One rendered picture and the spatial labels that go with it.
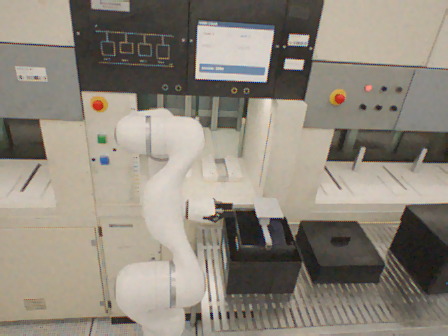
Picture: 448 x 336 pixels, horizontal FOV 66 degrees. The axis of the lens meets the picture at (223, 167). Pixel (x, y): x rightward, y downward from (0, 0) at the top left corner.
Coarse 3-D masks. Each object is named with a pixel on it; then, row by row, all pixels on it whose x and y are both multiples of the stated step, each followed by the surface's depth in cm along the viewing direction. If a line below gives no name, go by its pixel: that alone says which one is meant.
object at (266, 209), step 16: (240, 208) 145; (256, 208) 129; (272, 208) 130; (240, 224) 146; (256, 224) 147; (240, 240) 128; (240, 256) 128; (256, 256) 129; (272, 256) 130; (288, 256) 130
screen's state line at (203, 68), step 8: (200, 64) 131; (208, 64) 131; (200, 72) 132; (208, 72) 133; (216, 72) 133; (224, 72) 133; (232, 72) 134; (240, 72) 134; (248, 72) 134; (256, 72) 135; (264, 72) 135
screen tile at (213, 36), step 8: (208, 32) 125; (216, 32) 126; (224, 32) 126; (232, 32) 126; (200, 40) 126; (208, 40) 127; (216, 40) 127; (224, 40) 127; (232, 40) 128; (200, 48) 128; (224, 48) 129; (232, 48) 129; (200, 56) 129; (208, 56) 130; (216, 56) 130; (224, 56) 130
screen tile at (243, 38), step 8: (240, 32) 127; (248, 32) 127; (240, 40) 128; (248, 40) 128; (256, 40) 129; (264, 48) 130; (240, 56) 131; (248, 56) 131; (256, 56) 132; (264, 56) 132
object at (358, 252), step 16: (304, 224) 159; (320, 224) 160; (336, 224) 161; (352, 224) 162; (304, 240) 154; (320, 240) 150; (336, 240) 150; (352, 240) 152; (368, 240) 153; (304, 256) 154; (320, 256) 142; (336, 256) 143; (352, 256) 143; (368, 256) 144; (320, 272) 139; (336, 272) 140; (352, 272) 141; (368, 272) 142
